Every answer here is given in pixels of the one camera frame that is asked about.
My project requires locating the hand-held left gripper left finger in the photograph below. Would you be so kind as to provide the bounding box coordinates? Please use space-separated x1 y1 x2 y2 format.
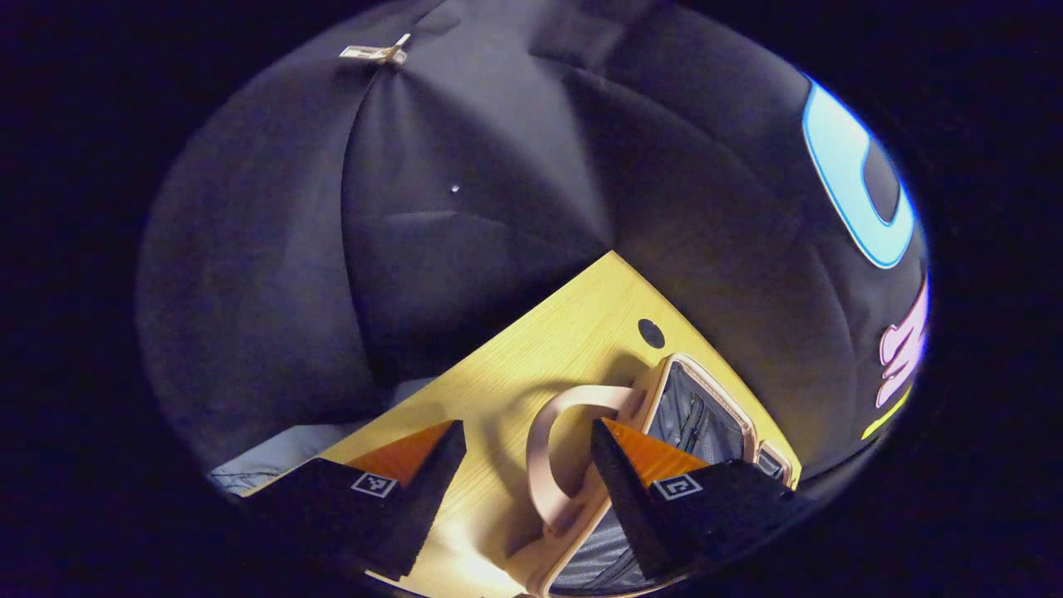
245 419 468 582

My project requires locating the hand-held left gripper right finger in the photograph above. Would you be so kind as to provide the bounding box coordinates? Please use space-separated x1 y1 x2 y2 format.
590 418 819 582

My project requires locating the pink suitcase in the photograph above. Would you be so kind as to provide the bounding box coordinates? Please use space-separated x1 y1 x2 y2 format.
507 353 802 597

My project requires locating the light grey cloth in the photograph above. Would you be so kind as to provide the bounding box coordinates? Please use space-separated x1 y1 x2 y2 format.
206 378 437 497

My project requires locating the black backdrop cloth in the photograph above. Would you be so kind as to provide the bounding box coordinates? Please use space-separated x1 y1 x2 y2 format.
137 0 931 474

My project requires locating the white cloth clip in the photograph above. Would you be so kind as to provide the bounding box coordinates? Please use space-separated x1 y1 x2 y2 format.
339 33 412 67

